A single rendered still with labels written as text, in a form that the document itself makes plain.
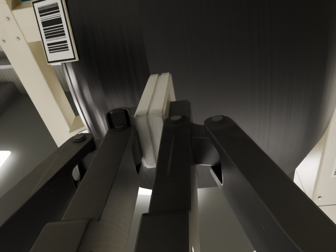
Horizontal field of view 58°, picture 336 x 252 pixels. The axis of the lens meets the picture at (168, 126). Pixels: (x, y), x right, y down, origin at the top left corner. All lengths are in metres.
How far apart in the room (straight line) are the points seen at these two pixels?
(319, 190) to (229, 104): 0.53
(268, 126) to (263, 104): 0.03
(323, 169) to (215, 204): 2.57
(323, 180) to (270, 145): 0.43
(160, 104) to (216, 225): 2.99
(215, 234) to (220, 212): 0.24
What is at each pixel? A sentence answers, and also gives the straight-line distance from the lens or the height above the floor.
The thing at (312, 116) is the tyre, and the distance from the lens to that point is 0.34.
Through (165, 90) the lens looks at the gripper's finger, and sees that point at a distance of 0.17.
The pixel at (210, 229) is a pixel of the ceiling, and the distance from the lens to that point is 3.11.
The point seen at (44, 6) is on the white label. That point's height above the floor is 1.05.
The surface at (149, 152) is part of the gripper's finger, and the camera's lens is 0.15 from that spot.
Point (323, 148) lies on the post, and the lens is 0.70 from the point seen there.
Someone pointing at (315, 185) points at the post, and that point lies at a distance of 0.78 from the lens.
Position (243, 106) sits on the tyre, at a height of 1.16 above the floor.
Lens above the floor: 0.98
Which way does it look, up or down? 40 degrees up
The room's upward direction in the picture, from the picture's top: 167 degrees clockwise
